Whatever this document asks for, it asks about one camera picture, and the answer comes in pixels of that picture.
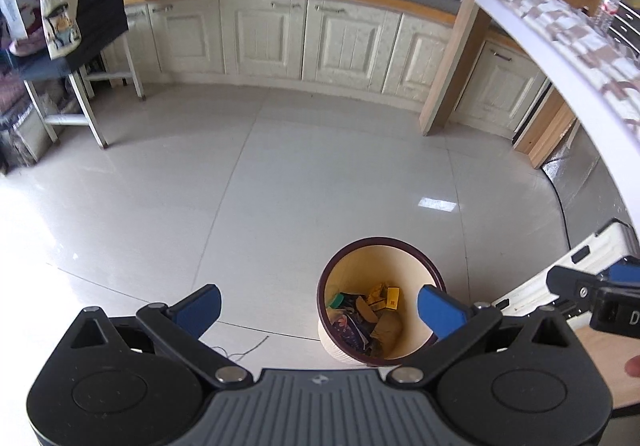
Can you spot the person's right hand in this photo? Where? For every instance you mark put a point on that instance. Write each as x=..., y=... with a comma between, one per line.
x=634, y=367

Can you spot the purple patterned wrapper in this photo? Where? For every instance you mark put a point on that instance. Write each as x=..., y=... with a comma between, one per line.
x=352, y=331

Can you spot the brown checkered tablecloth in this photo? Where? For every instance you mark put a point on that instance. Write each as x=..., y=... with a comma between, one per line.
x=565, y=21

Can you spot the crumpled brown paper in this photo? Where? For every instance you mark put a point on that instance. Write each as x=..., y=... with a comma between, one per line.
x=387, y=328

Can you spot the white cardboard box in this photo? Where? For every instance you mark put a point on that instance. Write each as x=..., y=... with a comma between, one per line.
x=14, y=11

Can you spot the white table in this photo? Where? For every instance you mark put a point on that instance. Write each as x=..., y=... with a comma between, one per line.
x=575, y=91

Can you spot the pink cloth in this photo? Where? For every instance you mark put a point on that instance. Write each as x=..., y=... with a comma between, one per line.
x=27, y=43

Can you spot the green wrapper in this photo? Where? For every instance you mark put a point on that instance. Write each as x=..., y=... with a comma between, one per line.
x=339, y=301

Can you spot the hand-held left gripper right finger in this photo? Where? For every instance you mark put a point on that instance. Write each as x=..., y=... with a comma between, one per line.
x=440, y=311

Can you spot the clear plastic water bottle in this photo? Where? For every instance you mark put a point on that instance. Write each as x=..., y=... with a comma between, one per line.
x=605, y=11

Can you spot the wooden side panel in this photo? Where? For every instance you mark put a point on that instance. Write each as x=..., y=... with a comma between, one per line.
x=547, y=136

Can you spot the clear plastic floor sheet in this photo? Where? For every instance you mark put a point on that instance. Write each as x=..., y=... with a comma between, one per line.
x=580, y=186

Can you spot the small yellow box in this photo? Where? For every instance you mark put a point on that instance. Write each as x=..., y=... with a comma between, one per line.
x=392, y=298

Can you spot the black drawer unit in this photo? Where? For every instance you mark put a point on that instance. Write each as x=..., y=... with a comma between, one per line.
x=627, y=26

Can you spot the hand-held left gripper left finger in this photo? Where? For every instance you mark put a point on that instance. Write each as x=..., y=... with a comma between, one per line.
x=200, y=311

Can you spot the cream trash bin maroon rim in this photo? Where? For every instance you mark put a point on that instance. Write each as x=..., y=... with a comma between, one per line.
x=380, y=261

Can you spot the upright wooden panel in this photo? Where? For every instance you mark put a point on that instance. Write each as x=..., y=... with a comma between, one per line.
x=450, y=66

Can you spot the cream kitchen cabinet run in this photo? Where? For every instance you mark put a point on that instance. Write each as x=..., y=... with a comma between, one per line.
x=265, y=36

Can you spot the yellow snack wrapper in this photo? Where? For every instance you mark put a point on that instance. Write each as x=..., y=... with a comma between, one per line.
x=376, y=297

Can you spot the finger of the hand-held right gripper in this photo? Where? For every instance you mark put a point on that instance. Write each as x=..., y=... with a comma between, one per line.
x=575, y=282
x=627, y=272

